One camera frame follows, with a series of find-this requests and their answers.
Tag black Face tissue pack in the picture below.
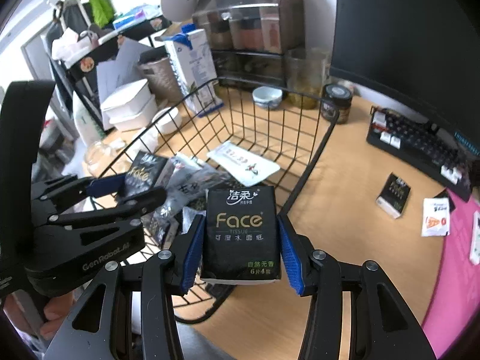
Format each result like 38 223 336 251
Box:
375 173 411 219
122 151 168 197
200 185 281 285

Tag left hand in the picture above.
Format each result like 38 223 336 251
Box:
3 289 76 342

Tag pink desk mat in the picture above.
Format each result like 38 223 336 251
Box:
422 192 479 359

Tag white lunch boxes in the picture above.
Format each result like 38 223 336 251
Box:
101 79 158 132

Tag white remote control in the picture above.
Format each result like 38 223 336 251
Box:
469 211 480 266

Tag white red logo sachet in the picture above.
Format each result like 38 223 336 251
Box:
207 141 281 187

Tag white blue carton box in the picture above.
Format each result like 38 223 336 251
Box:
164 24 224 117

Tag small ceramic bowl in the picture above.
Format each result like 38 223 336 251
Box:
252 86 283 110

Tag black mechanical keyboard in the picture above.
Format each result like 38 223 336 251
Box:
366 106 472 202

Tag dark acrylic drawer organizer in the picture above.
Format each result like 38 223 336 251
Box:
193 0 305 87

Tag dark glass jar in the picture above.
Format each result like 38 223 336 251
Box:
320 84 353 124

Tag black curved monitor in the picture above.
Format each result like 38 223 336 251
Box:
331 0 479 145

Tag black wire basket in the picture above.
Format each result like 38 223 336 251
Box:
88 76 340 325

